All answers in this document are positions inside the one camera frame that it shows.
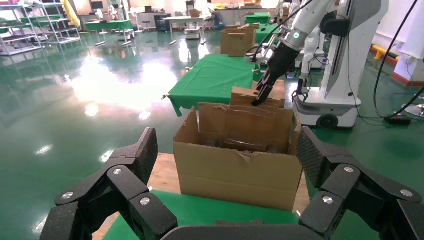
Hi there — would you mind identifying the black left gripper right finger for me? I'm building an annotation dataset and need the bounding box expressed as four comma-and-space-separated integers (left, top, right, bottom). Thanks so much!
296, 125, 424, 240

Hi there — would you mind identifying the white background robot body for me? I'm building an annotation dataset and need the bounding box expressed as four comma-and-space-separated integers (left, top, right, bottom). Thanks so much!
293, 0, 390, 129

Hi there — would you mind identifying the background cardboard carton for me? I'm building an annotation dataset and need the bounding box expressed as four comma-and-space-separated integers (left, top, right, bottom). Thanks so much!
220, 23, 259, 58

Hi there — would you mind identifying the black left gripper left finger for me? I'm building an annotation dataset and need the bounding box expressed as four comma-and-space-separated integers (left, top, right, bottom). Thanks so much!
39, 127, 179, 240

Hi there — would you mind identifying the long black tether cable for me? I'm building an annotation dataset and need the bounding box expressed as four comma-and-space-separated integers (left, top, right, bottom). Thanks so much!
372, 0, 424, 120

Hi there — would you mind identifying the person in white clothes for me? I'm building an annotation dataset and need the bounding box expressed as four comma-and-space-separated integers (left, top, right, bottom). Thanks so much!
203, 0, 223, 29

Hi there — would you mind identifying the black power brick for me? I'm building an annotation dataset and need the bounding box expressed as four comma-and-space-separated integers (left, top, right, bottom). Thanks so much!
384, 114, 412, 126

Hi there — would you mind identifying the small white wheeled cart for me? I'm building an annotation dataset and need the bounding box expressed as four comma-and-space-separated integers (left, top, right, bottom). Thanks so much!
183, 27, 202, 41

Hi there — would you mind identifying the black camera cable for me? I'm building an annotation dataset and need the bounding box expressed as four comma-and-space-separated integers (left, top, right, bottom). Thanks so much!
245, 0, 314, 64

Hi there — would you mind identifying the yellow hanging cloth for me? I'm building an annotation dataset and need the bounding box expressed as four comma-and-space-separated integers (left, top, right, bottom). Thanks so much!
61, 0, 82, 29

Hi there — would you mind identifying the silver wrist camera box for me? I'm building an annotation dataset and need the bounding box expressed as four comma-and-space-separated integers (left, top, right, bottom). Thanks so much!
263, 33, 286, 64

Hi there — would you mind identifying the large open cardboard carton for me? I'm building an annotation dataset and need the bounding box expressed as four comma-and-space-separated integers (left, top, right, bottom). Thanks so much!
172, 101, 304, 213

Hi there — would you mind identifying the black background robot gripper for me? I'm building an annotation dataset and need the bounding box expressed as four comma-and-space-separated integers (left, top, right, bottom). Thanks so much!
291, 77, 310, 103

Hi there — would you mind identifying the small brown cardboard box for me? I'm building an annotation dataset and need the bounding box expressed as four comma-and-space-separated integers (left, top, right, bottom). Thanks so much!
230, 86, 282, 110

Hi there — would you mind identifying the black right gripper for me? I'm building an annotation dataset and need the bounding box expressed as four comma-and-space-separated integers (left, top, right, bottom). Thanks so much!
251, 42, 301, 108

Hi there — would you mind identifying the silver round floor base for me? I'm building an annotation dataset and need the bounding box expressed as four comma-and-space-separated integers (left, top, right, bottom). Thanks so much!
401, 93, 424, 118

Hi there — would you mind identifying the white background table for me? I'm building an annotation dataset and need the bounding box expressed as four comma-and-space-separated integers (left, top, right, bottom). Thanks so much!
162, 16, 205, 46

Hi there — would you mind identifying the yellow floor barrier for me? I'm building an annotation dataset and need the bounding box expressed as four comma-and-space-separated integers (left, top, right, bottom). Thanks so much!
370, 44, 398, 67

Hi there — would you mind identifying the white metal shelving rack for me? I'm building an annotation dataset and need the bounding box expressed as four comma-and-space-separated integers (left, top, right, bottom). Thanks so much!
0, 1, 42, 57
33, 0, 81, 46

